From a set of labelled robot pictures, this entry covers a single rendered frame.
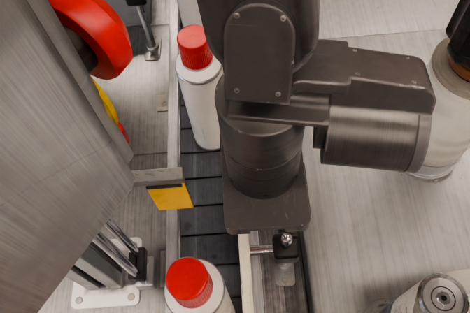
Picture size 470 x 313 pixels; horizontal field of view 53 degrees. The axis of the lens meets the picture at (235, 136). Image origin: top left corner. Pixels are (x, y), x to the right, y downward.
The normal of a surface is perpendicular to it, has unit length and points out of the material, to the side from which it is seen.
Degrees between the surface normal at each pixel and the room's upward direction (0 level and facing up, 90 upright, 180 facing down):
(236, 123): 1
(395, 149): 62
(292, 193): 1
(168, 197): 90
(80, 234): 90
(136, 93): 0
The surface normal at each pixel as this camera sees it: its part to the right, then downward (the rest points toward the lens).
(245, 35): -0.14, 0.62
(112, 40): 0.76, 0.22
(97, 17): 0.51, -0.07
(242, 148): -0.49, 0.78
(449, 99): -0.66, 0.69
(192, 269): -0.08, -0.45
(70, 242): 0.85, 0.44
